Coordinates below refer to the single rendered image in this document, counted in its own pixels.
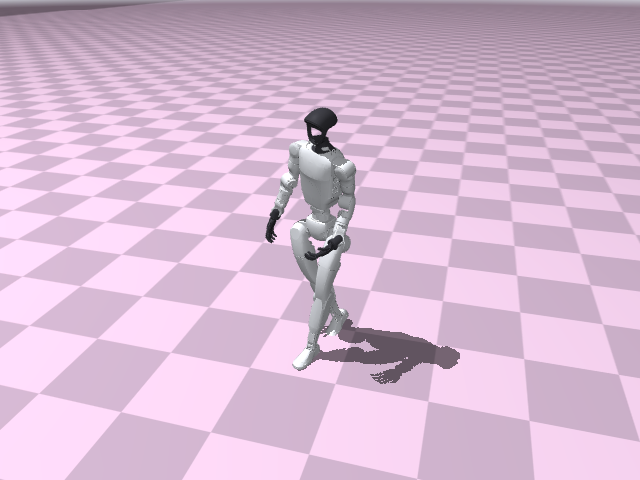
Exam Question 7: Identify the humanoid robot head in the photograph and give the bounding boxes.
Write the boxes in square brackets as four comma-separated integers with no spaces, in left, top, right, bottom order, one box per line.
[304,108,337,154]

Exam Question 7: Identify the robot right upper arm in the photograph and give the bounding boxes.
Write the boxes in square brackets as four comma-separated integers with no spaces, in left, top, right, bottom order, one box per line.
[281,140,308,190]

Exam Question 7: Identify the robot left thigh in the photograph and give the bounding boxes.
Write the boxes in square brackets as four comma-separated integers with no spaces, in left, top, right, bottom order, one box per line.
[313,228,351,304]

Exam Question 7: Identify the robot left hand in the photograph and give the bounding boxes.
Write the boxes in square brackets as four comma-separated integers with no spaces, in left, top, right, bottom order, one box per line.
[304,235,343,261]

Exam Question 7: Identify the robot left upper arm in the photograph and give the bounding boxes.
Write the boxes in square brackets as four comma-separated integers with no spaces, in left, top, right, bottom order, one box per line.
[332,156,356,210]

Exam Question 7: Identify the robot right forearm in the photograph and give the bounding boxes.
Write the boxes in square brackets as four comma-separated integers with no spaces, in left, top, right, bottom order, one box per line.
[271,181,293,217]

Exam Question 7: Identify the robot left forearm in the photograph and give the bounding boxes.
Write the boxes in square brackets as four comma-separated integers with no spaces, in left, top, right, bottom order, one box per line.
[331,198,356,247]

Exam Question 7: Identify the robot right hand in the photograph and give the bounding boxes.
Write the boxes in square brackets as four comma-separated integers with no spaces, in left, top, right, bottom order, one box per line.
[265,209,281,243]

